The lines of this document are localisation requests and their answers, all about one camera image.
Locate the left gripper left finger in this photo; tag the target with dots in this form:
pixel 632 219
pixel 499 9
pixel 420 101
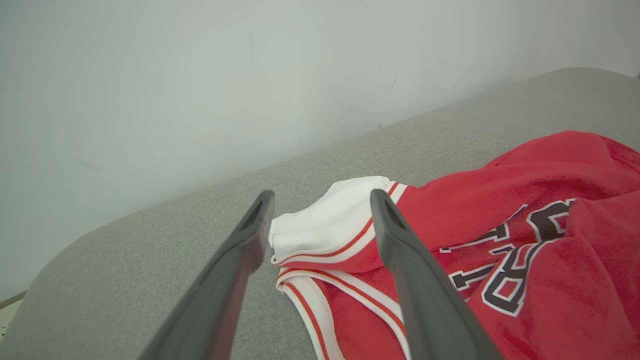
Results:
pixel 215 300

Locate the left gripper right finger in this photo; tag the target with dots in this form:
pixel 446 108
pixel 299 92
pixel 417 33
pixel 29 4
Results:
pixel 430 300

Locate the red basketball jersey striped trim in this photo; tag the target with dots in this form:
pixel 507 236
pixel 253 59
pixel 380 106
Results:
pixel 500 200

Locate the brown baseboard strip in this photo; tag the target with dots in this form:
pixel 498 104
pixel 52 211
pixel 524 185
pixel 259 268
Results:
pixel 10 301

